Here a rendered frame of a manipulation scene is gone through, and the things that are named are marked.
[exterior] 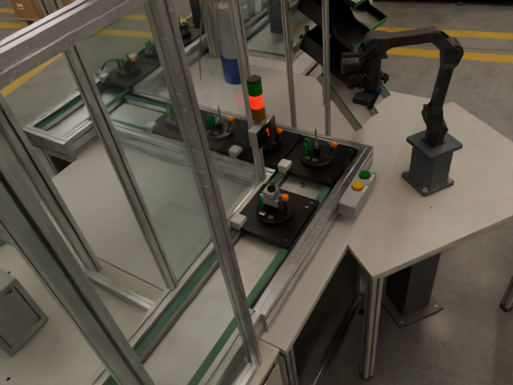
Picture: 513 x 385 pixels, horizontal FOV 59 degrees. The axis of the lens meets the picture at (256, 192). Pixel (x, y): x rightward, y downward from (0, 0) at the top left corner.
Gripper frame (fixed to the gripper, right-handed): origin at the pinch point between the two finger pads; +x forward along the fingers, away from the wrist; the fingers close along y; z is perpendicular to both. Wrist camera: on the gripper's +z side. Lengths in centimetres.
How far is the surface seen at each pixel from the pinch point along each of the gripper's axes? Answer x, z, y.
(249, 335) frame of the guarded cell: 20, -2, 89
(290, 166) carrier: 28.3, 26.9, 14.3
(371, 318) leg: 70, -19, 40
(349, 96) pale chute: 17.1, 18.7, -25.4
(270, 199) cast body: 19.8, 19.4, 41.2
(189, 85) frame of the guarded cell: -56, -2, 87
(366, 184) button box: 29.5, -4.1, 10.8
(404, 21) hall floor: 125, 89, -338
